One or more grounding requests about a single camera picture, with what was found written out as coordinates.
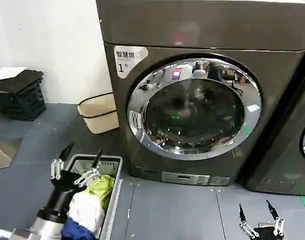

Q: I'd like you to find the blue garment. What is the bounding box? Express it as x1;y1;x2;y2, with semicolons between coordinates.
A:
61;217;100;240

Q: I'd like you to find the black folded cloth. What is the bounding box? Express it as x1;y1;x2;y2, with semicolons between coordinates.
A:
0;70;45;95

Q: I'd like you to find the grey front-load dryer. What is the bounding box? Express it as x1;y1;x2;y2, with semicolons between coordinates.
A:
95;0;305;187
243;37;305;196

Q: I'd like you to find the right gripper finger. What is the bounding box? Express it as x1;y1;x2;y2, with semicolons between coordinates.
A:
238;203;259;239
258;199;286;237

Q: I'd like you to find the grey plastic laundry basket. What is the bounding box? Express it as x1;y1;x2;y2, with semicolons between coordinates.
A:
67;154;124;240

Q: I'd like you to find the white paper sheet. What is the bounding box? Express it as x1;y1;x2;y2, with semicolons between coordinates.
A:
0;66;27;80

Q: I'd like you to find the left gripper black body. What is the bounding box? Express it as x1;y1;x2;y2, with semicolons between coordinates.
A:
45;169;80;214

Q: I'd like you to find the white garment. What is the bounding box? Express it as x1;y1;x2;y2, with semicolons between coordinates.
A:
68;191;106;235

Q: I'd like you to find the green garment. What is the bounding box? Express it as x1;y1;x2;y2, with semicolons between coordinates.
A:
83;174;116;210

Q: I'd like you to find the beige fabric laundry bag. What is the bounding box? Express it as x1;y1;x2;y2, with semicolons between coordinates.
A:
77;91;121;136

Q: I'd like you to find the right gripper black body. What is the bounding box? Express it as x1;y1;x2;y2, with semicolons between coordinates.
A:
252;225;277;240

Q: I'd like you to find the brown cardboard sheet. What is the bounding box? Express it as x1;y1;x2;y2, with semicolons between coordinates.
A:
0;136;24;171

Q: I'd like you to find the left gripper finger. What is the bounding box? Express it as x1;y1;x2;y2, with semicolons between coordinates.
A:
50;141;76;181
72;147;103;189

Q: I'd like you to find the black plastic crate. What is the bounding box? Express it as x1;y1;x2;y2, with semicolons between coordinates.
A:
0;82;47;122

